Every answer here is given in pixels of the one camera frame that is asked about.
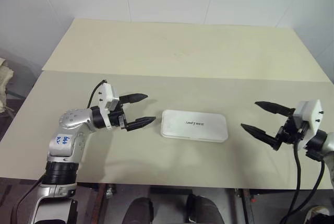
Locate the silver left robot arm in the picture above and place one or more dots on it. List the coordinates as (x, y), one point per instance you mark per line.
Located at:
(73, 118)

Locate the beige cloth bundle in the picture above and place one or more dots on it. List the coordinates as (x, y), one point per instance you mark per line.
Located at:
(5, 75)

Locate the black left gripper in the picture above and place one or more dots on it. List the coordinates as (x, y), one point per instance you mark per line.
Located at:
(118, 118)

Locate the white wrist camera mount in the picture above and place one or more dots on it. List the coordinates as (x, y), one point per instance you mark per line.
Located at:
(107, 96)
(313, 114)

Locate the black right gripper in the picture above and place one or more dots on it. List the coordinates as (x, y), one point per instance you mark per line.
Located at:
(291, 134)

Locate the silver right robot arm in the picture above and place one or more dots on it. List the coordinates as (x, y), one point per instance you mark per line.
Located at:
(326, 140)

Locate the metal table frame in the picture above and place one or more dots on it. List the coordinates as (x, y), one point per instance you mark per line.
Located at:
(182, 189)

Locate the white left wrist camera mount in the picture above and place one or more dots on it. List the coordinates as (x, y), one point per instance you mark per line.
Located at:
(107, 96)

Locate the white plastic pencil case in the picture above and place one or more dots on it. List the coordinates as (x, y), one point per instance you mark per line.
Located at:
(193, 128)

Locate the dark rounded shape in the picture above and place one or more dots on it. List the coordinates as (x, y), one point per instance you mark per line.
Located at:
(138, 211)
(203, 209)

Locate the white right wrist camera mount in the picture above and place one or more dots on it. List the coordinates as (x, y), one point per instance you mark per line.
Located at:
(313, 114)

